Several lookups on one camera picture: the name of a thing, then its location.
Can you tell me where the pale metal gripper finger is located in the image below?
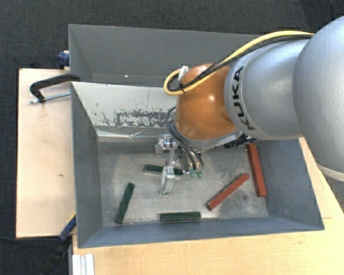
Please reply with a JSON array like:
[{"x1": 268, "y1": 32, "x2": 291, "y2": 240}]
[
  {"x1": 165, "y1": 167, "x2": 176, "y2": 197},
  {"x1": 159, "y1": 166, "x2": 169, "y2": 197}
]

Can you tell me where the dark green flat block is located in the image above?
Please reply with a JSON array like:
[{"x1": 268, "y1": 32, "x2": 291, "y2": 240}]
[
  {"x1": 143, "y1": 164, "x2": 184, "y2": 176},
  {"x1": 114, "y1": 182, "x2": 136, "y2": 226},
  {"x1": 159, "y1": 211, "x2": 202, "y2": 224}
]

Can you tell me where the grey metal bin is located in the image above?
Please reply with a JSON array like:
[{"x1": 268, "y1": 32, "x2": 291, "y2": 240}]
[{"x1": 68, "y1": 23, "x2": 325, "y2": 249}]

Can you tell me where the red-brown flat block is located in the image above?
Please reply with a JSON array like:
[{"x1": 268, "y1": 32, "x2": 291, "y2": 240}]
[
  {"x1": 206, "y1": 172, "x2": 251, "y2": 212},
  {"x1": 245, "y1": 143, "x2": 268, "y2": 198}
]

